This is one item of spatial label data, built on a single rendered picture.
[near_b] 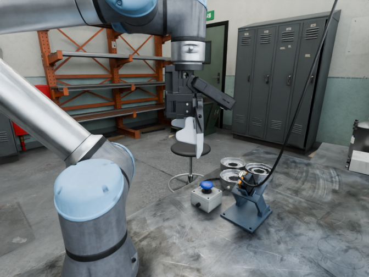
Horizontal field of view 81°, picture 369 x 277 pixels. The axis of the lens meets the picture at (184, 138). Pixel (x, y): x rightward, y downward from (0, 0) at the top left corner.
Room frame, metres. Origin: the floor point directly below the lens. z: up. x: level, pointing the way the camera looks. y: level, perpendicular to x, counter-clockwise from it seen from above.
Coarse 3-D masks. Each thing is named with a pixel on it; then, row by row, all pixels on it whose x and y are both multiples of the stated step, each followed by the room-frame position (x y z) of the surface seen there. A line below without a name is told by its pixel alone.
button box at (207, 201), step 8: (192, 192) 0.59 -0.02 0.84; (200, 192) 0.59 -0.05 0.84; (208, 192) 0.58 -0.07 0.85; (216, 192) 0.59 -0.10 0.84; (192, 200) 0.59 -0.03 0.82; (200, 200) 0.56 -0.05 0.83; (208, 200) 0.55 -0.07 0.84; (216, 200) 0.57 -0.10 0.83; (200, 208) 0.56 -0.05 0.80; (208, 208) 0.54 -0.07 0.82
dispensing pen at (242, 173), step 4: (240, 172) 0.50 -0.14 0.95; (244, 172) 0.51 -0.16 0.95; (240, 176) 0.49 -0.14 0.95; (244, 176) 0.51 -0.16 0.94; (248, 176) 0.52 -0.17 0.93; (252, 176) 0.52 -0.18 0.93; (244, 180) 0.51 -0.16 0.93; (248, 180) 0.51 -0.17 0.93; (252, 180) 0.52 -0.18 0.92; (240, 184) 0.51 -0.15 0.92; (244, 184) 0.50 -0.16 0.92; (252, 184) 0.53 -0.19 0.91; (244, 188) 0.51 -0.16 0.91; (248, 188) 0.51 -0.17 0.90; (252, 188) 0.53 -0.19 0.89; (248, 192) 0.51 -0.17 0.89
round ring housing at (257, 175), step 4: (248, 164) 0.80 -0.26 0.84; (252, 164) 0.81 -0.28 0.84; (256, 164) 0.82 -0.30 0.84; (260, 164) 0.81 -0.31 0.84; (264, 164) 0.80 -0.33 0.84; (248, 168) 0.79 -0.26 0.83; (256, 168) 0.79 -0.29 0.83; (260, 168) 0.79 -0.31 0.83; (268, 168) 0.79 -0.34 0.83; (248, 172) 0.75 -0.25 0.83; (252, 172) 0.73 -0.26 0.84; (256, 172) 0.79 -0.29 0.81; (260, 172) 0.78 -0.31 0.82; (264, 172) 0.76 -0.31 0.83; (256, 176) 0.72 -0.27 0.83; (260, 176) 0.72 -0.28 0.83; (264, 176) 0.72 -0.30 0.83; (272, 176) 0.74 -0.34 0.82; (256, 180) 0.73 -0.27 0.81; (268, 180) 0.73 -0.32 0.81
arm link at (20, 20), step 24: (0, 0) 0.32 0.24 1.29; (24, 0) 0.32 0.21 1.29; (48, 0) 0.32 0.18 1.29; (72, 0) 0.33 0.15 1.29; (96, 0) 0.33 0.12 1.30; (120, 0) 0.32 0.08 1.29; (144, 0) 0.32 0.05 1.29; (0, 24) 0.33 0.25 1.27; (24, 24) 0.34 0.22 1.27; (48, 24) 0.34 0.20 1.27; (72, 24) 0.35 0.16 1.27; (96, 24) 0.37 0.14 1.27; (144, 24) 0.42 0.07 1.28
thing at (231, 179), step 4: (224, 172) 0.75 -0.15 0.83; (228, 172) 0.76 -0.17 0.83; (232, 172) 0.76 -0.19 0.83; (236, 172) 0.75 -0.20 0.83; (220, 176) 0.70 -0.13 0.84; (228, 176) 0.72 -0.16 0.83; (232, 176) 0.73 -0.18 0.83; (236, 176) 0.72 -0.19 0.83; (220, 180) 0.70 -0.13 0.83; (224, 180) 0.68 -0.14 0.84; (228, 180) 0.69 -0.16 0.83; (232, 180) 0.73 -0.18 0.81; (236, 180) 0.72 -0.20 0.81; (224, 184) 0.68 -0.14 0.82; (228, 184) 0.66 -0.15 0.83; (232, 184) 0.66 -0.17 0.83; (224, 188) 0.68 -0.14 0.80; (232, 188) 0.66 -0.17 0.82
